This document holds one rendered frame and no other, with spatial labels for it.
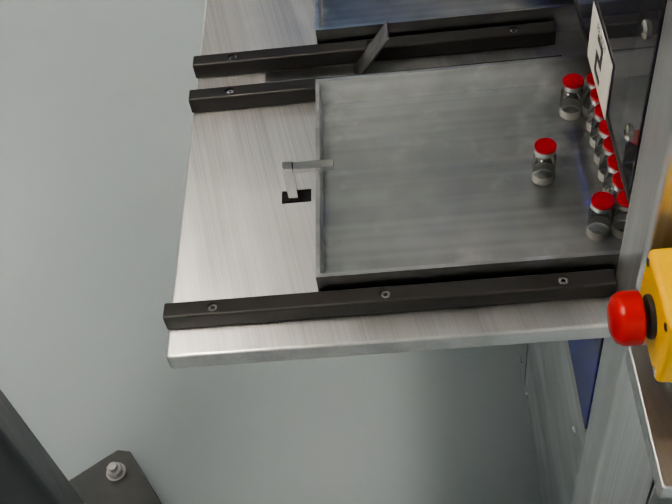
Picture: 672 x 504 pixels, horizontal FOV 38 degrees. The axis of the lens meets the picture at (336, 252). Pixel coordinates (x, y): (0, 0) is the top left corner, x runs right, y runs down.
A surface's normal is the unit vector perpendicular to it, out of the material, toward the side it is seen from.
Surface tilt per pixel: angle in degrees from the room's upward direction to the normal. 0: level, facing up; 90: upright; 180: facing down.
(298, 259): 0
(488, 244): 0
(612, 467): 90
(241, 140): 0
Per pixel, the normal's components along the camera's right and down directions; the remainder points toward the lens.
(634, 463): 0.01, 0.78
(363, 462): -0.11, -0.62
